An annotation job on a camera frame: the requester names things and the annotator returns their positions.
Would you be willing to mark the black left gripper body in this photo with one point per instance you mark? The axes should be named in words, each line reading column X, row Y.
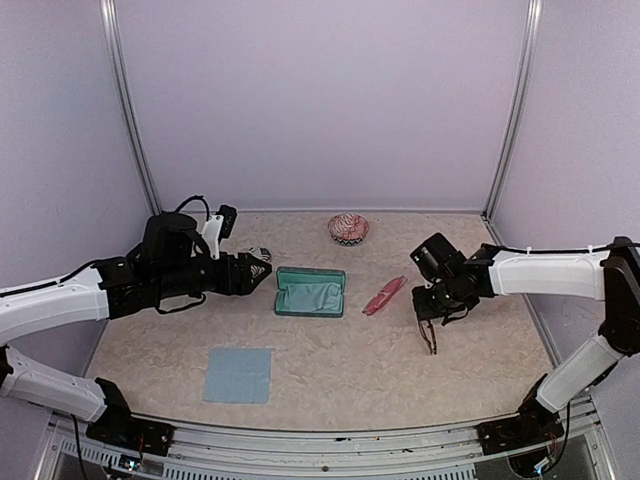
column 227, row 285

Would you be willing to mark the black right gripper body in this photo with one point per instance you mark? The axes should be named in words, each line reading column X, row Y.
column 441, row 304

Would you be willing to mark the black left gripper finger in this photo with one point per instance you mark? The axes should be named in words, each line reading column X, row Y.
column 251, row 267
column 247, row 286

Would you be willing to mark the american flag glasses case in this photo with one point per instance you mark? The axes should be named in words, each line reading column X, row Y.
column 261, row 253

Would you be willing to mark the blue-green leather glasses case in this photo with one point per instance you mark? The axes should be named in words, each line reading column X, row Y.
column 286, row 276

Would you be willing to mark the brown sunglasses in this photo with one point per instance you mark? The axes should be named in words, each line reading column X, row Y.
column 427, row 333

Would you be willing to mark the pink sunglasses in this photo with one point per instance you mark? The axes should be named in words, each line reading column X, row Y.
column 382, row 298

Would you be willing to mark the blue cleaning cloth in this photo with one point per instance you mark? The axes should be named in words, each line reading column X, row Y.
column 311, row 298
column 238, row 376

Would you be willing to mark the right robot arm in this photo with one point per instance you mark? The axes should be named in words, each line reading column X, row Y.
column 456, row 283

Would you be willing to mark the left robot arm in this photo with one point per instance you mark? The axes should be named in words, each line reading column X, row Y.
column 177, row 257

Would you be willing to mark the red patterned ceramic bowl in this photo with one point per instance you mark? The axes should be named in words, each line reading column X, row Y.
column 348, row 229

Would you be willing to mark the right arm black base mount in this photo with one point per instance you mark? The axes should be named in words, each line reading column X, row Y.
column 530, row 425

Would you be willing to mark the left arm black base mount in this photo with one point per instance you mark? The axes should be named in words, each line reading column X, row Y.
column 117, row 426

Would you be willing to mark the front aluminium rail base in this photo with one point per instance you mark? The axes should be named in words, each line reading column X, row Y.
column 202, row 451

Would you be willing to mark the left aluminium frame post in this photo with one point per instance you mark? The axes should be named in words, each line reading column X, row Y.
column 112, row 33

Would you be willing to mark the aluminium frame post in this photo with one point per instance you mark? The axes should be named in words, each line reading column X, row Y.
column 517, row 108
column 112, row 33

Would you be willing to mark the right aluminium frame post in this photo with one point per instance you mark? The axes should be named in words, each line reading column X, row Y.
column 517, row 108

